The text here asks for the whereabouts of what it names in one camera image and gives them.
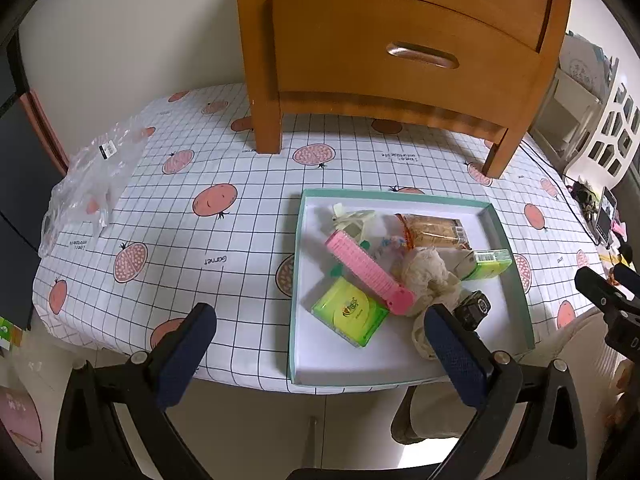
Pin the teal-edged white box tray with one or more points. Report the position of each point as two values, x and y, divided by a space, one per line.
350 360

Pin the wooden nightstand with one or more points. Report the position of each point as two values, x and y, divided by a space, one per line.
265 60

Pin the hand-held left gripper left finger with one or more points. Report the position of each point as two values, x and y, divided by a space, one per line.
185 355

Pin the white shelf organizer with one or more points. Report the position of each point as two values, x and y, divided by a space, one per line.
575 110

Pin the wooden nightstand drawer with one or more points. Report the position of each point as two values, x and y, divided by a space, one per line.
350 35

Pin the square green tissue pack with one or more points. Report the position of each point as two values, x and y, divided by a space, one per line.
350 310

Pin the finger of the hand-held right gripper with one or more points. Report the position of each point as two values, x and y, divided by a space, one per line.
597 285
627 275

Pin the clear plastic bag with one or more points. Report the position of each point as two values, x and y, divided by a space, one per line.
90 170

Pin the white hair clip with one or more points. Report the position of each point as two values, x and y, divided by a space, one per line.
350 222

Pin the pink round object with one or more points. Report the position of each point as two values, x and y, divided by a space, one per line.
17 417

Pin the person's cream knit clothing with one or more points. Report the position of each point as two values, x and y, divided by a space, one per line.
440 420

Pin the cream lace cloth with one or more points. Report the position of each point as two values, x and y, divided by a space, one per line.
425 270

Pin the white lattice chair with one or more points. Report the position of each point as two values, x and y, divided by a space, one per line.
605 140

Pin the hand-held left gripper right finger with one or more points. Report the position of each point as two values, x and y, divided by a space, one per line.
457 355

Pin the pink comb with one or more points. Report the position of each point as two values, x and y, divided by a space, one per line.
365 267

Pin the long green tissue pack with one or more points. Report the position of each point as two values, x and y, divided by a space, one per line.
487 265

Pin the biscuit packet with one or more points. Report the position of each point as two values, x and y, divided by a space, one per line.
432 230

